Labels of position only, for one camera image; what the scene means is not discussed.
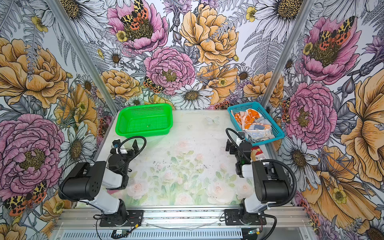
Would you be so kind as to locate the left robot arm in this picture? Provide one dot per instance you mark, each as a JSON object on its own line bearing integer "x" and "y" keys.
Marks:
{"x": 89, "y": 183}

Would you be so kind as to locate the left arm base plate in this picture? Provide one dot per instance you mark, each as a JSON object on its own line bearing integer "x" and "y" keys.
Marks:
{"x": 130, "y": 218}

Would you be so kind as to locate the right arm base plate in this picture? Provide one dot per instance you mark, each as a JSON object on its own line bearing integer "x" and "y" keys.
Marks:
{"x": 235, "y": 217}

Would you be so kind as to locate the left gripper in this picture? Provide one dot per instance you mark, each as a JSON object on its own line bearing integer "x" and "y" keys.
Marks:
{"x": 126, "y": 154}

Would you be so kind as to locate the green plastic basket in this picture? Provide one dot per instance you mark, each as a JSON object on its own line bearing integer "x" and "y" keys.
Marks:
{"x": 146, "y": 121}

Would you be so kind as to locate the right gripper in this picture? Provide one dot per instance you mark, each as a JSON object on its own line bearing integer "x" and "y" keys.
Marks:
{"x": 237, "y": 148}

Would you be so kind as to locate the grey blue towel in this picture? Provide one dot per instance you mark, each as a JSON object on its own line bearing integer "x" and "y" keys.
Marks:
{"x": 258, "y": 131}

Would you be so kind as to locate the red white small box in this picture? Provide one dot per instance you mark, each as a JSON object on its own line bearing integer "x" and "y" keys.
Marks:
{"x": 257, "y": 154}

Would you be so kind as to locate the orange white patterned towel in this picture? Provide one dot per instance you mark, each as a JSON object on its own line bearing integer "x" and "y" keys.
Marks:
{"x": 246, "y": 118}

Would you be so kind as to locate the teal plastic basket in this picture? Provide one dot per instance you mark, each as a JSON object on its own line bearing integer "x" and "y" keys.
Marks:
{"x": 276, "y": 131}

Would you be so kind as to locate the aluminium front rail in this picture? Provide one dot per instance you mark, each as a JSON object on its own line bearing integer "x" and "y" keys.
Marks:
{"x": 180, "y": 217}

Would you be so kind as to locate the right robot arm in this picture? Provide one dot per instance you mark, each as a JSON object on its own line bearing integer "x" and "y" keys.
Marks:
{"x": 271, "y": 185}

